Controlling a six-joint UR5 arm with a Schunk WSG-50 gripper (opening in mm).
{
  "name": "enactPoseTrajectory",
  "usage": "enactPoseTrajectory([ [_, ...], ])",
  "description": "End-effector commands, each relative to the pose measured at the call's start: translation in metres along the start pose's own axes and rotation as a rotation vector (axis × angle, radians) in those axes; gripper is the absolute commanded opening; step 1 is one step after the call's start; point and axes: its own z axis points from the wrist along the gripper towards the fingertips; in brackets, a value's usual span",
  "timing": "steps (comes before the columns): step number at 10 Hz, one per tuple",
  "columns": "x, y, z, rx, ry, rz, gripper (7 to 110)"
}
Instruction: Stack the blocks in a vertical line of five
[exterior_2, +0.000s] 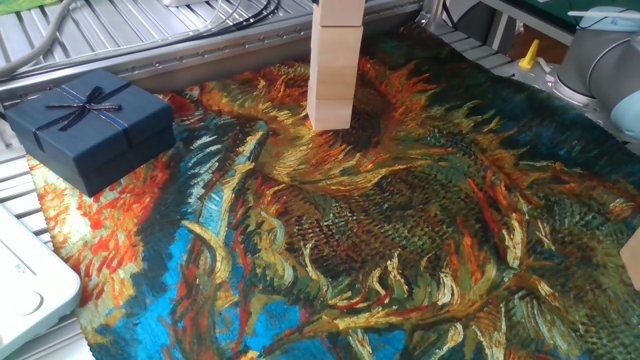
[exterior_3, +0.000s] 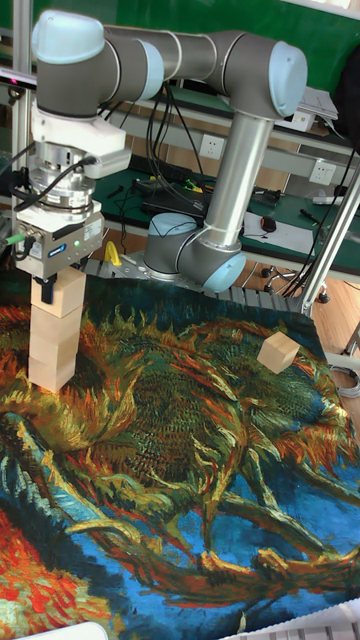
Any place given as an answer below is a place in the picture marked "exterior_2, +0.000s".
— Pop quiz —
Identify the grey corrugated hose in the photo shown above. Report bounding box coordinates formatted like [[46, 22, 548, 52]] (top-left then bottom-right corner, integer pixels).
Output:
[[0, 0, 79, 80]]

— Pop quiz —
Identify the black cable bundle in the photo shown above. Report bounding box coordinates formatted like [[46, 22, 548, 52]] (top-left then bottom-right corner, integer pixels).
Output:
[[164, 0, 281, 46]]

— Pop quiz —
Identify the green sheet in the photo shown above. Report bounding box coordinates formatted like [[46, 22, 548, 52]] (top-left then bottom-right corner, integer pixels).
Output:
[[0, 0, 64, 15]]

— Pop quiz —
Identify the sunflower painting cloth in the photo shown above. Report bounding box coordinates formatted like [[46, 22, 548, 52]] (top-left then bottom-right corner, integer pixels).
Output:
[[27, 22, 640, 360]]

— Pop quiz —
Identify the navy gift box with ribbon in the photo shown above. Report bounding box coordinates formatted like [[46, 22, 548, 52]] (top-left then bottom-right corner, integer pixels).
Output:
[[4, 68, 177, 198]]

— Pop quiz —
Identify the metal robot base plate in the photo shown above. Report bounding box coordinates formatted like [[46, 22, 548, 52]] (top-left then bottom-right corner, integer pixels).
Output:
[[514, 58, 640, 146]]

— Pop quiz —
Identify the yellow plastic handle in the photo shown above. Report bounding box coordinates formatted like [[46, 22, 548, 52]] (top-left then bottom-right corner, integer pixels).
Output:
[[518, 38, 541, 70]]

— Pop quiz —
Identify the white plastic device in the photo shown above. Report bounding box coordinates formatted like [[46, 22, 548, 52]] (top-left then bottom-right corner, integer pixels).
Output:
[[0, 203, 84, 359]]

